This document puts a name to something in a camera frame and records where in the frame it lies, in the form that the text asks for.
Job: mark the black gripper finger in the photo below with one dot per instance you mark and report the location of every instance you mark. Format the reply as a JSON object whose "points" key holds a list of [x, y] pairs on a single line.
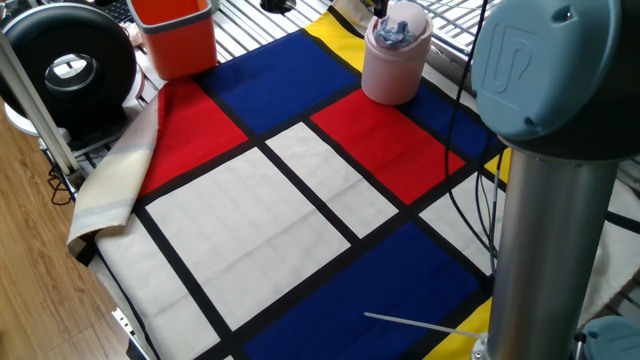
{"points": [[379, 6]]}

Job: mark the white paper ball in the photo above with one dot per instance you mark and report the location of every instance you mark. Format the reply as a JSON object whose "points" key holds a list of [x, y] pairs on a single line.
{"points": [[395, 32]]}

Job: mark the pink swing-lid trash can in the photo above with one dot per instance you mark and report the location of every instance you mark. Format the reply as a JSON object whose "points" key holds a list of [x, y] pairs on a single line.
{"points": [[390, 80]]}

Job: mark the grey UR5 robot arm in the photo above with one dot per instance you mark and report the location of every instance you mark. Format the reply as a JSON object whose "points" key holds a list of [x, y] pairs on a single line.
{"points": [[550, 200]]}

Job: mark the black round object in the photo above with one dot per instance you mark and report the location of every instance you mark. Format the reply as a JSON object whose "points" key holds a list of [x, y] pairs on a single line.
{"points": [[277, 5]]}

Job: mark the colour block tablecloth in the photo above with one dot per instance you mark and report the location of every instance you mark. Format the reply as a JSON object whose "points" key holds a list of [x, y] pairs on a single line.
{"points": [[280, 85]]}

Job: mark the orange plastic bin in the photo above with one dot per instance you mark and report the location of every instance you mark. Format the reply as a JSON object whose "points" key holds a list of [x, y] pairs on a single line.
{"points": [[175, 45]]}

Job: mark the black keyboard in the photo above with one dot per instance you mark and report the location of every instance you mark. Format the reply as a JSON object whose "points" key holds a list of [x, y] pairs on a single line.
{"points": [[117, 10]]}

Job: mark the black round fan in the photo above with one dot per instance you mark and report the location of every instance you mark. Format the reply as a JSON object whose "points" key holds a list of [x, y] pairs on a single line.
{"points": [[65, 35]]}

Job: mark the aluminium frame post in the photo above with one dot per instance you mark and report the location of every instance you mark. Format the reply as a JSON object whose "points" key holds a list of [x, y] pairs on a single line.
{"points": [[35, 105]]}

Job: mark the metal angle bracket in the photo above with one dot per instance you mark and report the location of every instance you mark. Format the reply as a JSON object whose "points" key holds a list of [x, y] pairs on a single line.
{"points": [[125, 325]]}

